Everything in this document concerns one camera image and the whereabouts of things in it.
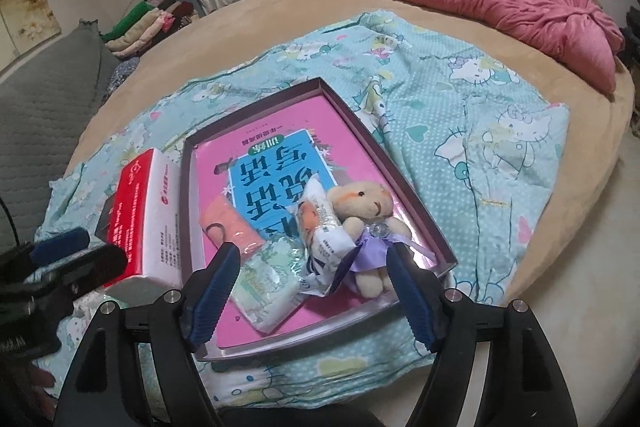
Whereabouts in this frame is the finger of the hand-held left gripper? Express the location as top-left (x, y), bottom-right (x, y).
top-left (29, 227), bottom-right (91, 266)
top-left (49, 244), bottom-right (129, 296)

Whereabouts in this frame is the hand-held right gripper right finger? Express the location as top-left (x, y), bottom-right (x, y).
top-left (385, 244), bottom-right (594, 427)

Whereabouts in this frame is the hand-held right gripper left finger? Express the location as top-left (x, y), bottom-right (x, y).
top-left (52, 242), bottom-right (242, 427)

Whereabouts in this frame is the pale blue tissue packet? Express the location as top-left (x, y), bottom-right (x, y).
top-left (229, 239), bottom-right (307, 334)

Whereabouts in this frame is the pink towel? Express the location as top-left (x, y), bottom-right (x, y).
top-left (198, 199), bottom-right (264, 259)

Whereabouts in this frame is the teddy bear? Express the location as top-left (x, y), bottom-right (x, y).
top-left (327, 180), bottom-right (414, 299)

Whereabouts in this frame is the white snack packet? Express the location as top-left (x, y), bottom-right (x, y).
top-left (294, 174), bottom-right (362, 299)

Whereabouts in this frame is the dark purple cardboard box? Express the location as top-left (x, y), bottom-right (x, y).
top-left (180, 76), bottom-right (459, 349)

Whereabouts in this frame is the small black box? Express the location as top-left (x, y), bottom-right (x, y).
top-left (94, 191), bottom-right (125, 249)

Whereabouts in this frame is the red tissue pack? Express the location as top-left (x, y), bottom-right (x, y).
top-left (106, 148), bottom-right (184, 304)

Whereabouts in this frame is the grey quilted sofa cover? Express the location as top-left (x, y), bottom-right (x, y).
top-left (0, 21), bottom-right (117, 243)

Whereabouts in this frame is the pink book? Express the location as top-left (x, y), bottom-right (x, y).
top-left (194, 94), bottom-right (441, 350)

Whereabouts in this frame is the light blue printed blanket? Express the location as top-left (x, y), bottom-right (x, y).
top-left (34, 9), bottom-right (572, 400)

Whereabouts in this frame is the stack of folded clothes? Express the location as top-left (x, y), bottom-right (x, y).
top-left (100, 0), bottom-right (206, 59)

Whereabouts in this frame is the wall painting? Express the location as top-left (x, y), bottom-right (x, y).
top-left (0, 0), bottom-right (64, 68)

